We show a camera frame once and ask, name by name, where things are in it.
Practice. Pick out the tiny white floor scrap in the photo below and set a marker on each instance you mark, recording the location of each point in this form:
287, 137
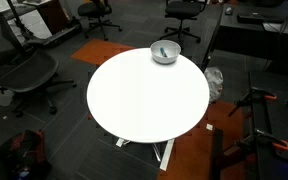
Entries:
4, 117

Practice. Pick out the brown wooden cabinet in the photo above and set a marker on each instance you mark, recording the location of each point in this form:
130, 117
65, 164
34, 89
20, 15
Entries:
54, 15

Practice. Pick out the black keyboard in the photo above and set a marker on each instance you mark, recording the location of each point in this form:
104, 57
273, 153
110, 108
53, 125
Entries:
250, 18

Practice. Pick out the white metal table base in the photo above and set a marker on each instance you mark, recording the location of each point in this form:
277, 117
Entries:
168, 155

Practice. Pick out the small red floor item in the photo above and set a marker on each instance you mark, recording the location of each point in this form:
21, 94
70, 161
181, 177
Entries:
90, 116

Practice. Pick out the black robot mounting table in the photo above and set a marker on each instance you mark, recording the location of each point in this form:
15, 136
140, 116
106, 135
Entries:
277, 123

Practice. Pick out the black swivel office chair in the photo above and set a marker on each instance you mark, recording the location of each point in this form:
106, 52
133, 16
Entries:
182, 9
94, 9

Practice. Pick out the black kick scooter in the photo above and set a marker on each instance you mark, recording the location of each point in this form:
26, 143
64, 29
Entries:
54, 36

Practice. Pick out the black upright post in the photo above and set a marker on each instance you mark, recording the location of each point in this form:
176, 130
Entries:
217, 156

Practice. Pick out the black mesh office chair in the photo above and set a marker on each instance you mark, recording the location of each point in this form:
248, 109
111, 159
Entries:
27, 71

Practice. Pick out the white plastic bag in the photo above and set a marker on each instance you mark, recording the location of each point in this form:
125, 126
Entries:
214, 83

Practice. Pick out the red black bag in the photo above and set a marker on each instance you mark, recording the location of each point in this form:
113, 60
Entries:
27, 150

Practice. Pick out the white paper scrap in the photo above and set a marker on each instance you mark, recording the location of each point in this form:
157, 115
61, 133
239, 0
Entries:
209, 127

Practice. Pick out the grey metal bowl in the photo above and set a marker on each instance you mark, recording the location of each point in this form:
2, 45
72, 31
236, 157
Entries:
174, 55

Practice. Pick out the black desk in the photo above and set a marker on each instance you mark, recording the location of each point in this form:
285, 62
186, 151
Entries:
244, 40

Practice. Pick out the grey computer mouse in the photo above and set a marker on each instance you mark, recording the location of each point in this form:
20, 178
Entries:
229, 10

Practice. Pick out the black orange bar clamp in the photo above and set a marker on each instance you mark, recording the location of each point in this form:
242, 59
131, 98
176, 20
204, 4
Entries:
280, 145
255, 93

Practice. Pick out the white desk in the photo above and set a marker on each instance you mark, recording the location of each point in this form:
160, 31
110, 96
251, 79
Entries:
34, 23

